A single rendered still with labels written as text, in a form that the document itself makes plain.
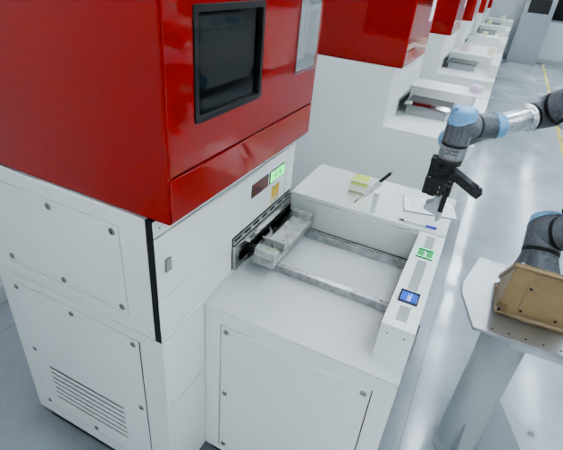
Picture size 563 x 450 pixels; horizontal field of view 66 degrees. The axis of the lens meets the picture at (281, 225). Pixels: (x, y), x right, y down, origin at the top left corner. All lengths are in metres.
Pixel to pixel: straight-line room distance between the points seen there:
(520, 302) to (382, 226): 0.53
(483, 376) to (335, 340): 0.73
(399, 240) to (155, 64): 1.14
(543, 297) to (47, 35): 1.53
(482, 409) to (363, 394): 0.77
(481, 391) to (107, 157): 1.57
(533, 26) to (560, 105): 11.97
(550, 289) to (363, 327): 0.59
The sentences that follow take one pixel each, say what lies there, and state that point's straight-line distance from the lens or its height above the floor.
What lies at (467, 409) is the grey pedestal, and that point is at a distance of 2.03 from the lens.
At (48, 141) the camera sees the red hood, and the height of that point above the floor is 1.34.
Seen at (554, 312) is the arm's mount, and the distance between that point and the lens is 1.65.
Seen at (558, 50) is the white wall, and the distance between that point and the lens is 14.49.
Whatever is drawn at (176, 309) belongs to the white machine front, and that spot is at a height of 0.90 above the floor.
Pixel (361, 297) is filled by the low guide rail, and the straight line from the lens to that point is 1.47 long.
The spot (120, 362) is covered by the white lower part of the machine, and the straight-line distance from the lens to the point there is 1.52.
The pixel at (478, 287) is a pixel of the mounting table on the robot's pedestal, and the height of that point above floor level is 0.82.
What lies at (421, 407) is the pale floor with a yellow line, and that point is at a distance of 2.35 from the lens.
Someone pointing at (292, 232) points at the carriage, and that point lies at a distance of 1.67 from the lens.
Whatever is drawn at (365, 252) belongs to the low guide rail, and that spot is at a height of 0.84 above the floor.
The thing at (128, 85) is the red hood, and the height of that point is 1.53.
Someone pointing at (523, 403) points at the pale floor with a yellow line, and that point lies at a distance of 2.62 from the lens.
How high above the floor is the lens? 1.77
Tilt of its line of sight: 31 degrees down
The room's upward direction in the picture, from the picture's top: 6 degrees clockwise
